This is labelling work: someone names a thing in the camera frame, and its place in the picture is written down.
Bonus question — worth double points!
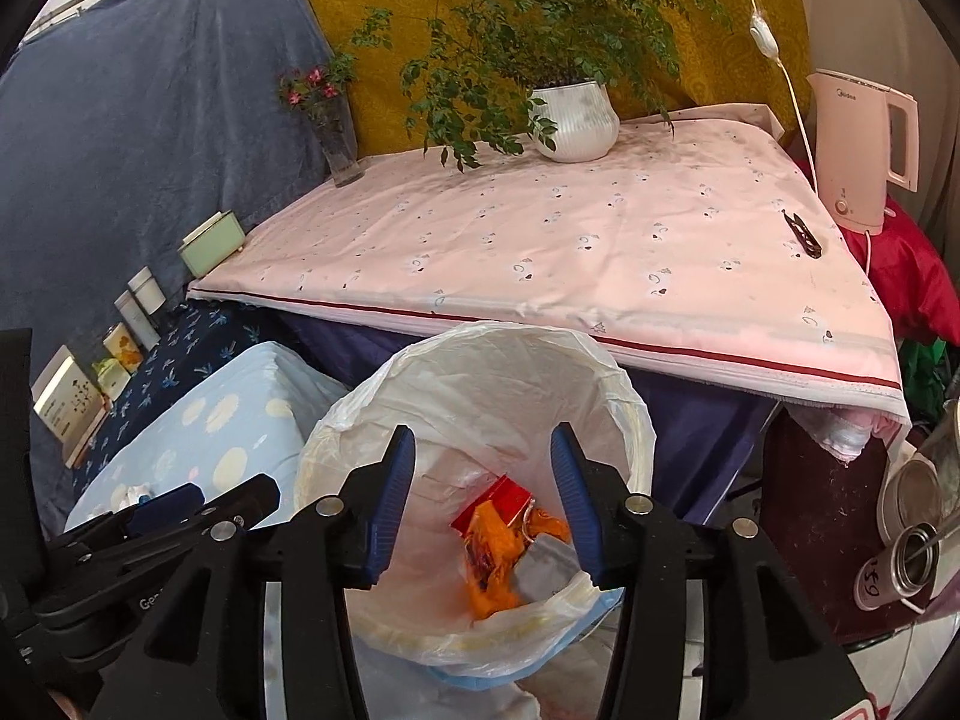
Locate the small light green box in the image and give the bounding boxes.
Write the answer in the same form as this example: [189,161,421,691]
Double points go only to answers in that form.
[91,358,132,402]

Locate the small box with orange print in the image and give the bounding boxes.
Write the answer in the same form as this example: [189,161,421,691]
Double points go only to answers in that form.
[103,322,143,376]

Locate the blue-grey blanket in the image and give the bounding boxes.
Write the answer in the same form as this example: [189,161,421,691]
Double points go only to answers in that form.
[0,0,338,533]

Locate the white-lined trash bin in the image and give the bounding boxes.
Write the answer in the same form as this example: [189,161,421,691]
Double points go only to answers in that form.
[296,321,657,691]

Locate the small black clip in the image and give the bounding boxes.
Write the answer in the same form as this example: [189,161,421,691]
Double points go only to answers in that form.
[780,208,824,257]

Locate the pink printed tablecloth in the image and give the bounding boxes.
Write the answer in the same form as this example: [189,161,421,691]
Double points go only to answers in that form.
[186,101,905,421]

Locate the white cable with switch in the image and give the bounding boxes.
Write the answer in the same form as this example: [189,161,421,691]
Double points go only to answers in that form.
[724,0,822,192]

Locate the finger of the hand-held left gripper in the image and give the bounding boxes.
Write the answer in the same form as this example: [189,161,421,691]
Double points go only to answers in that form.
[34,474,282,635]
[46,484,207,578]

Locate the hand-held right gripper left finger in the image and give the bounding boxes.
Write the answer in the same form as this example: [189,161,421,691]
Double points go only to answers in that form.
[90,424,417,720]

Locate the large metal can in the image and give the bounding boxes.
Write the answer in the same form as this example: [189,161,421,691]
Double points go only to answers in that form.
[877,454,950,548]

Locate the red cloth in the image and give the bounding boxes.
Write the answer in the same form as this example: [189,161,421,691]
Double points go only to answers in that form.
[795,154,960,346]

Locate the purple cloth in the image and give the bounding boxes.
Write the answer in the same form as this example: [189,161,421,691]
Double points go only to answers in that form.
[277,311,773,526]

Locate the folded pink white cloth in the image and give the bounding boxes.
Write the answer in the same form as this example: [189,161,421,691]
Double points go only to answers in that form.
[795,405,912,466]

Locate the green cloth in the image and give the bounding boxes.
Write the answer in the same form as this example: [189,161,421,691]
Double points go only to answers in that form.
[896,337,953,428]

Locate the pink electric kettle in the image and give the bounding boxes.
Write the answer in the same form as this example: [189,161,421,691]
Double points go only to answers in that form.
[806,69,920,235]

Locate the white flat box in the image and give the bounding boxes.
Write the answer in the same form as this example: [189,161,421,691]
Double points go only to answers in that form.
[31,345,113,470]

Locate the orange plastic wrapper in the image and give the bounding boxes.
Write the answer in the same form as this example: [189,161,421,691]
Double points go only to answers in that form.
[461,502,571,620]

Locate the navy patterned cloth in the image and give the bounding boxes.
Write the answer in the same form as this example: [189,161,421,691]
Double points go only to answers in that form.
[71,304,316,470]

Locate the red snack packet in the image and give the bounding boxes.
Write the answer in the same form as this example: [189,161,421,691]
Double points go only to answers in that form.
[452,476,535,533]

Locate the pale green box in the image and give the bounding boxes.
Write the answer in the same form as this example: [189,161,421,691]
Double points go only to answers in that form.
[178,211,248,278]

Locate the glass vase with pink flowers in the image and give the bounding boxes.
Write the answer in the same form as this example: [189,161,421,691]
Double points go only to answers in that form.
[277,52,366,188]

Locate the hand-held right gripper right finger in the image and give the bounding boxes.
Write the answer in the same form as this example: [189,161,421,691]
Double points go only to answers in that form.
[550,421,878,720]

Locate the white bottle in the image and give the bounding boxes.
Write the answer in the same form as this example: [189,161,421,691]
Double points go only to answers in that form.
[114,291,162,350]
[127,266,166,316]

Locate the green plant in white pot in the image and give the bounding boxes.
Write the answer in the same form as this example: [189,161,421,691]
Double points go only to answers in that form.
[349,0,732,173]

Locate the small labelled metal can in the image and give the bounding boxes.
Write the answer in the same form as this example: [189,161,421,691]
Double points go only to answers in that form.
[853,521,942,612]

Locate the dark red stool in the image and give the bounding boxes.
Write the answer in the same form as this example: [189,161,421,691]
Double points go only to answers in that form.
[757,397,946,646]

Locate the grey foil packet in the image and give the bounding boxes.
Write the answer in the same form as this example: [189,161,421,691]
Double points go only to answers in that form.
[517,536,582,605]

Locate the light blue dotted bedding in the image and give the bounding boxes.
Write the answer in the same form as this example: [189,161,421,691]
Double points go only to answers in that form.
[64,341,353,541]

